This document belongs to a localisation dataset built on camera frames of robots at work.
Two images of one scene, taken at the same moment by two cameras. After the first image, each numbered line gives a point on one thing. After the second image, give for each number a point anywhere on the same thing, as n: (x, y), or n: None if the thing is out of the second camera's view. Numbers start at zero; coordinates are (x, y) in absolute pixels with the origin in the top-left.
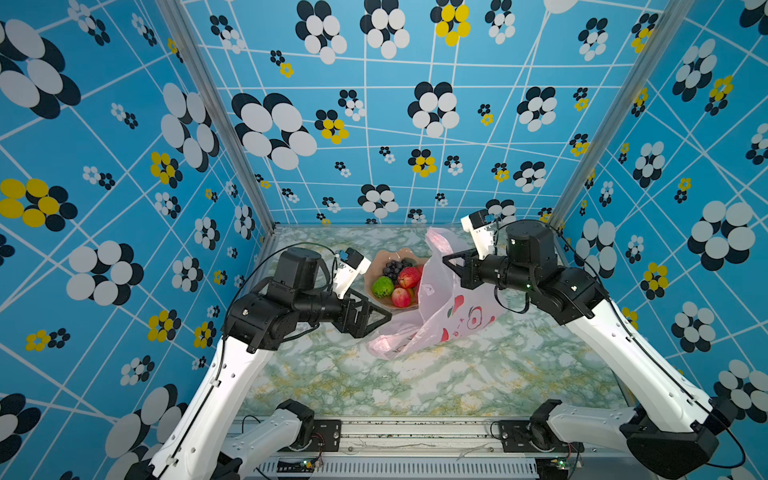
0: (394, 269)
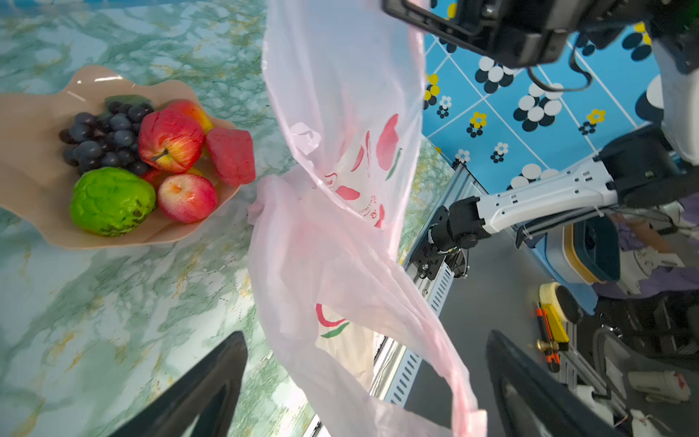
0: (109, 138)
